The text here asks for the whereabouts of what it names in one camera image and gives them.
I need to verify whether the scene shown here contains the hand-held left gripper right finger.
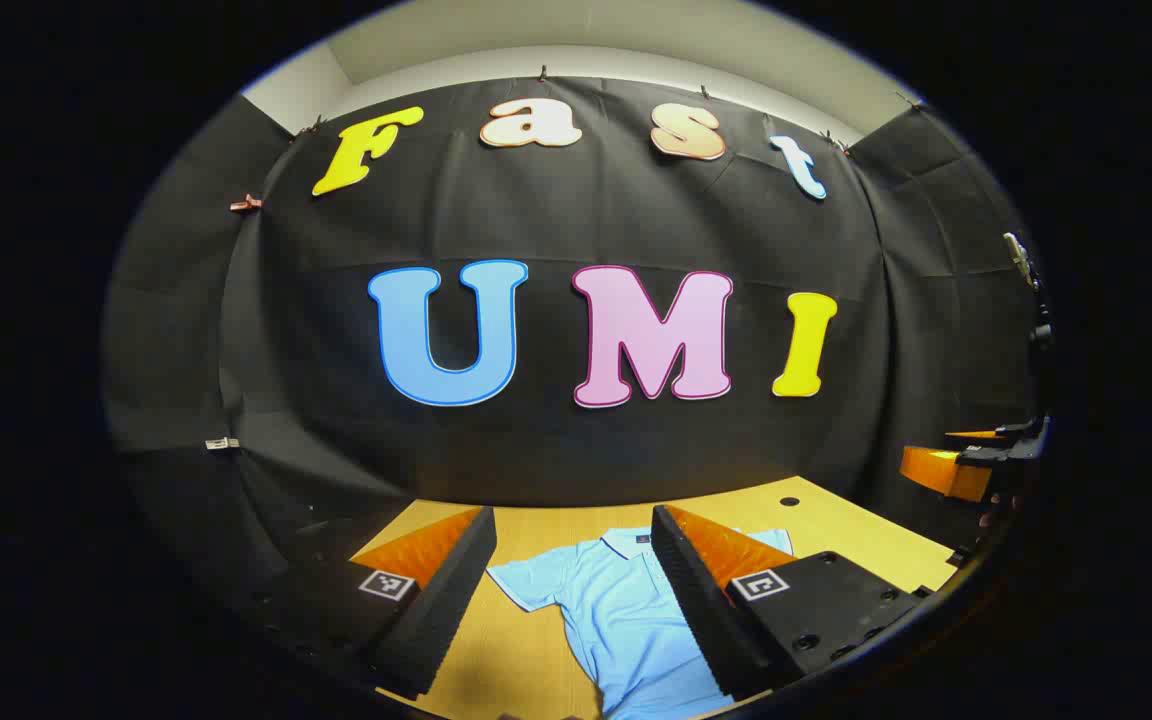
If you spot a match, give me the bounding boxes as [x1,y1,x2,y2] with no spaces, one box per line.
[650,503,927,701]

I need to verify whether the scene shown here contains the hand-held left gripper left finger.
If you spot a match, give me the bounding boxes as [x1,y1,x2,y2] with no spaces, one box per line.
[246,505,499,701]

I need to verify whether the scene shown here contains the light blue T-shirt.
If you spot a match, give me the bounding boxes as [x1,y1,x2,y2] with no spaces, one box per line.
[486,527,795,720]

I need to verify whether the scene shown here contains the black backdrop cloth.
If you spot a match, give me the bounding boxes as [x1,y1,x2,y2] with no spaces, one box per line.
[101,75,1047,591]

